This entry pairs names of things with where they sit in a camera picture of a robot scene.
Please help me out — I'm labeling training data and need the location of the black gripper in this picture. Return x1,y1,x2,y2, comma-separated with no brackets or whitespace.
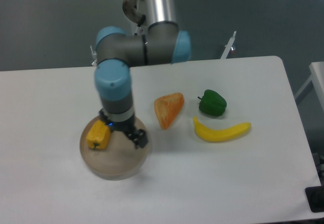
99,109,148,149

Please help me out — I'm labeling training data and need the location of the yellow toy bell pepper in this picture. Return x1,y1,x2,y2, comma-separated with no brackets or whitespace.
86,120,111,150

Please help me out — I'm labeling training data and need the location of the orange toy fruit slice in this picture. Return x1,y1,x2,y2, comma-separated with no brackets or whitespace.
153,93,184,130

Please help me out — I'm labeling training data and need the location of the black device at edge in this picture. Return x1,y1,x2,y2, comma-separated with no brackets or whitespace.
305,186,323,213

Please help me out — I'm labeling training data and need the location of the white side table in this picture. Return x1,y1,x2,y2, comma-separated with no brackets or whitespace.
294,62,323,108

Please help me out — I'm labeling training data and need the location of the beige round plate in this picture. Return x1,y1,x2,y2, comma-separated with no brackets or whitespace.
79,116,152,180

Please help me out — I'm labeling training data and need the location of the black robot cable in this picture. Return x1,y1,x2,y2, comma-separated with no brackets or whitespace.
134,15,146,36

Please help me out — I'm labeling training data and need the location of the yellow toy banana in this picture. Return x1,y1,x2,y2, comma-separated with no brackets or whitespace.
193,116,252,143

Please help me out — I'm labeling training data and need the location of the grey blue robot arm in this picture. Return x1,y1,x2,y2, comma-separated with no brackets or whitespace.
93,0,191,149

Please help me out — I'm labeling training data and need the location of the green toy bell pepper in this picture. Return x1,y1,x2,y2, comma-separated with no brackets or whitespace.
197,89,227,117

